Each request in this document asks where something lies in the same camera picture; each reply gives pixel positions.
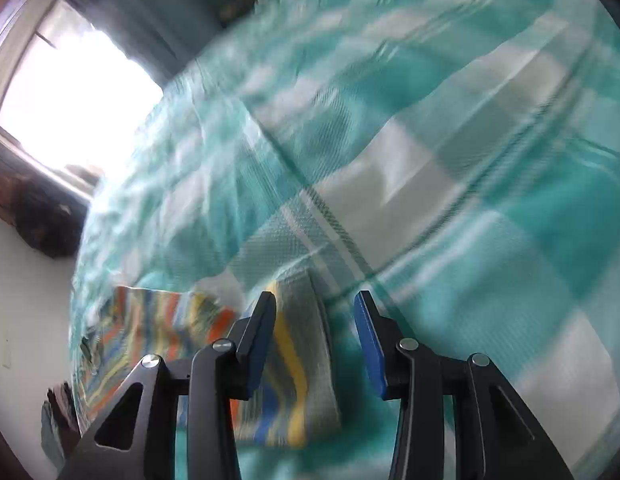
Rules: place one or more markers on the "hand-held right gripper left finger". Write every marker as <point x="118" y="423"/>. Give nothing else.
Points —
<point x="260" y="355"/>

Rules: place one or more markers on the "bright window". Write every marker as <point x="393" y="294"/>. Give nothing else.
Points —
<point x="75" y="100"/>

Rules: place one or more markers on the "striped colourful small garment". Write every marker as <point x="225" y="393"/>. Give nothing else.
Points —
<point x="295" y="340"/>

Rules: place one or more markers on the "brown hanging bag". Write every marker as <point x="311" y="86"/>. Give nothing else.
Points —
<point x="40" y="215"/>

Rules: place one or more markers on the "pile of dark clothes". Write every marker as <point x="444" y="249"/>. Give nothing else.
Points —
<point x="57" y="420"/>

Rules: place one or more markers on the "teal checked blanket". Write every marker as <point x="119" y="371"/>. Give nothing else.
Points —
<point x="439" y="160"/>

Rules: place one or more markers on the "blue-grey curtain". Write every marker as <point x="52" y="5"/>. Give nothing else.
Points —
<point x="140" y="10"/>

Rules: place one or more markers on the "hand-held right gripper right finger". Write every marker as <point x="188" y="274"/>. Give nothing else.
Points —
<point x="370" y="345"/>

